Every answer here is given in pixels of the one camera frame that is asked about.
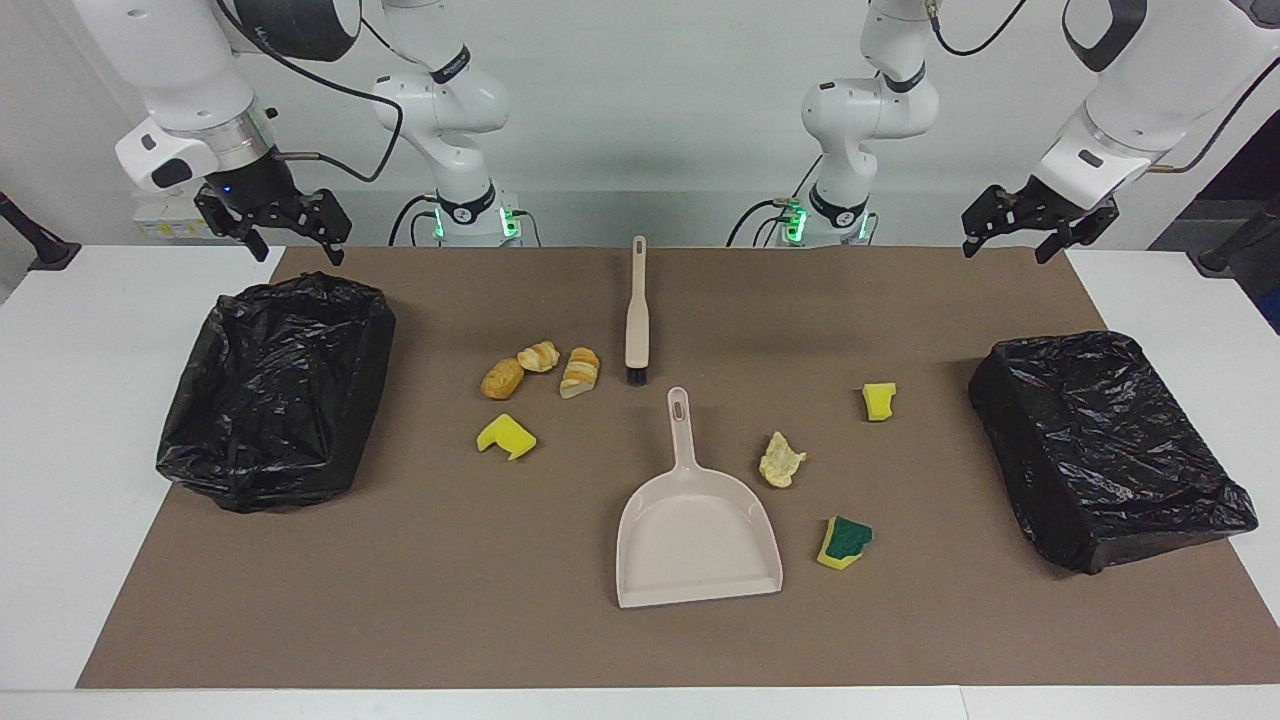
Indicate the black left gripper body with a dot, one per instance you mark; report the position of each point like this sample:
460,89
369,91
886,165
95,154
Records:
1045,212

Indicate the small golden croissant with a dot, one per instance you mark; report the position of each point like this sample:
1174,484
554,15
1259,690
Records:
538,357

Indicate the open bin with black bag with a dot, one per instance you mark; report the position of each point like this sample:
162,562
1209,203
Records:
270,400

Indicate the beige plastic dustpan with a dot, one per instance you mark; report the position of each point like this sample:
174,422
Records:
690,540

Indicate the notched yellow sponge piece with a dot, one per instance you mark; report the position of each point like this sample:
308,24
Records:
510,435

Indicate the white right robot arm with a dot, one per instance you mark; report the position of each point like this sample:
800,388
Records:
180,60

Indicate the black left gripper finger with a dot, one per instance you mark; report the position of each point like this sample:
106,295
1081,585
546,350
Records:
972,243
1050,249

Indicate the small yellow sponge piece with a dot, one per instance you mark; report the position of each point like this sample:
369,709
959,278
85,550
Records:
879,402

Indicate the white wall socket box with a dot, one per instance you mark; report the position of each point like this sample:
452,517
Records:
160,228

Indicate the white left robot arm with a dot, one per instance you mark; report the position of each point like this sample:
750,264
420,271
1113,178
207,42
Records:
1150,90

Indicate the pale pastry piece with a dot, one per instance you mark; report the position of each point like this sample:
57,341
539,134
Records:
780,462

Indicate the green and yellow sponge piece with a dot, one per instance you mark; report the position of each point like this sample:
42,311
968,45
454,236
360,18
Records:
843,542

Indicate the bin wrapped in black bag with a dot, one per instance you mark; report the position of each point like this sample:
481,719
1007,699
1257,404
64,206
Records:
1100,450

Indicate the brown table mat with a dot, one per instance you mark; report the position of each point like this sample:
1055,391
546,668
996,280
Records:
450,580

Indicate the black stand foot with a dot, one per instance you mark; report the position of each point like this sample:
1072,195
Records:
1215,262
50,255

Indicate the beige hand brush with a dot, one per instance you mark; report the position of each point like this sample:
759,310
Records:
637,320

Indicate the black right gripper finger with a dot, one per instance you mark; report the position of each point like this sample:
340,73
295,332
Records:
255,245
335,252

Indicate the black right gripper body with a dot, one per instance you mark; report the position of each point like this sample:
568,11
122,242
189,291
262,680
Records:
260,200

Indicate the round brown bread roll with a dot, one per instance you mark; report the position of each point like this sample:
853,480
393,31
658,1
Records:
502,378

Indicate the striped croissant piece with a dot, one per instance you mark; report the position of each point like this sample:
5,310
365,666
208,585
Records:
580,372

